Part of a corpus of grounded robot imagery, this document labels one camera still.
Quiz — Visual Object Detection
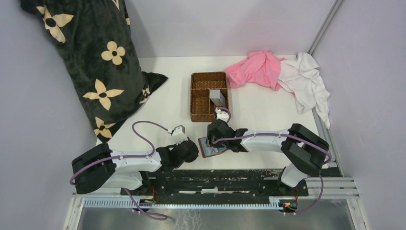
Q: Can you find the white credit card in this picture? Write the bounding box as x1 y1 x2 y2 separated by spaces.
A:
203 147 226 157

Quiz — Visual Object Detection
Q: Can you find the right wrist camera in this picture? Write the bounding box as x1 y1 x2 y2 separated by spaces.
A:
215 107 230 123

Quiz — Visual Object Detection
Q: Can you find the brown leather card holder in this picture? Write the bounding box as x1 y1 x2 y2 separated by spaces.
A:
198 137 227 158

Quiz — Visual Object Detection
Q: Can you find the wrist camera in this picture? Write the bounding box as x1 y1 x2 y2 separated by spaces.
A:
215 107 230 123
168 125 188 144

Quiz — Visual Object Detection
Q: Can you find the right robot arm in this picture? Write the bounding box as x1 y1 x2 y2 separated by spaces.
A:
199 120 332 196

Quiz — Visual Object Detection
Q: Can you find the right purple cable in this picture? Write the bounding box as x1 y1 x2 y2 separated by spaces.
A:
211 107 332 215

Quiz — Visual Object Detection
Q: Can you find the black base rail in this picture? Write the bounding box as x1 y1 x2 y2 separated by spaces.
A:
130 169 309 199

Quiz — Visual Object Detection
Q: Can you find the grey cable duct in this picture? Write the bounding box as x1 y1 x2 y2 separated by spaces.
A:
83 197 285 211

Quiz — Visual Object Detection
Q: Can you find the grey card stack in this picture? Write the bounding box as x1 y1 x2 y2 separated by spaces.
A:
209 89 226 106

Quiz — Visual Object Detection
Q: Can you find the black floral pillow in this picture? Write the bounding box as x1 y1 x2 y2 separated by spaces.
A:
20 0 168 143

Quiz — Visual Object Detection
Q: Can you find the brown woven basket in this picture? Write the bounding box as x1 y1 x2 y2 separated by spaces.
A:
190 71 229 122

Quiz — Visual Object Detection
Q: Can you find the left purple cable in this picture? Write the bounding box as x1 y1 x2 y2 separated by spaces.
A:
69 120 173 221

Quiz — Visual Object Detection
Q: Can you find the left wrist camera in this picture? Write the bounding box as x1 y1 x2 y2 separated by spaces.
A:
168 125 188 144

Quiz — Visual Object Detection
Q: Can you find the pink cloth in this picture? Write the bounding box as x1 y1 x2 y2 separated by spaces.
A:
224 50 285 91

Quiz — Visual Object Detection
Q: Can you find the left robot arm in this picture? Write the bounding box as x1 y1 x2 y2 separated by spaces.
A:
69 139 199 195

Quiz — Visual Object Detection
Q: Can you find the white cloth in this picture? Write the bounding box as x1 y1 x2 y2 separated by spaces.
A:
278 52 330 129

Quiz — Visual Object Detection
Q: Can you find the purple cable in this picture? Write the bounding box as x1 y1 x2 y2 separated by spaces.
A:
69 120 173 221
211 107 332 215

